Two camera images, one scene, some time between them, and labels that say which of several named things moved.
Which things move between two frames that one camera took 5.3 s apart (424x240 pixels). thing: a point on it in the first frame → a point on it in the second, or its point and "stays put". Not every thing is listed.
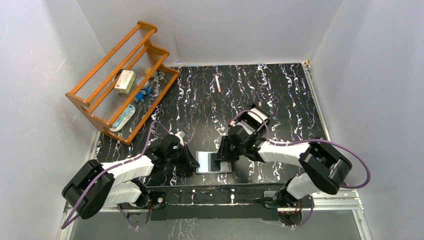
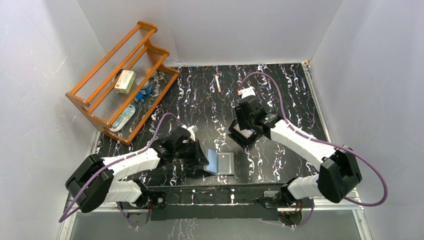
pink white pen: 218,83 stays put
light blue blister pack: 123,117 stays put
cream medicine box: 125,81 stays put
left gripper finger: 190,163 → 201,158
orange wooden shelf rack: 124,88 stays put
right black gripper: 223,154 → 240,115
